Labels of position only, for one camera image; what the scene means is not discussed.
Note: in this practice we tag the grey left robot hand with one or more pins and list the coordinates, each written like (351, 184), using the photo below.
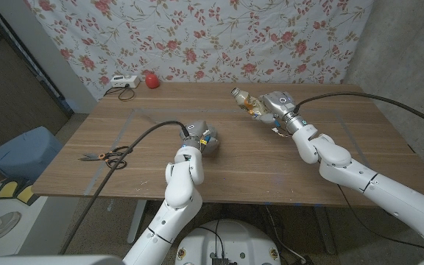
(196, 134)

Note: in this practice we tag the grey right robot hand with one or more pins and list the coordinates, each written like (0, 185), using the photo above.
(278, 105)

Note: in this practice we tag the clear plastic bottle yellow label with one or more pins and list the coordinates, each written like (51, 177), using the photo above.
(247, 101)

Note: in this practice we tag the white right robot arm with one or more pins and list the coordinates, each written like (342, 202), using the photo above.
(381, 191)

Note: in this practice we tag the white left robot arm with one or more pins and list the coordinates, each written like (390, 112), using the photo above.
(179, 191)

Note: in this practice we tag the red ball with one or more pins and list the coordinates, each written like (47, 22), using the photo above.
(152, 81)

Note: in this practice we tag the black round disc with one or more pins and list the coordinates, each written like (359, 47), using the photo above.
(155, 207)

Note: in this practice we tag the white power strip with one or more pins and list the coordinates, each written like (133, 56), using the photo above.
(123, 81)

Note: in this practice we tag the floral backdrop cloth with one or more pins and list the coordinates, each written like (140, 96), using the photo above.
(215, 37)

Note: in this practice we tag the white table leg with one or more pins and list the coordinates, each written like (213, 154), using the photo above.
(137, 221)

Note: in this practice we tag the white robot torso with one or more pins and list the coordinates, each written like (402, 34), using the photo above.
(230, 243)

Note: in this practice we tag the grey table leg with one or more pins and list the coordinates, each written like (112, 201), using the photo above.
(325, 232)

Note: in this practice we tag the yellow black slipper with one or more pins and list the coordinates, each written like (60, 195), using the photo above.
(6, 188)
(28, 194)

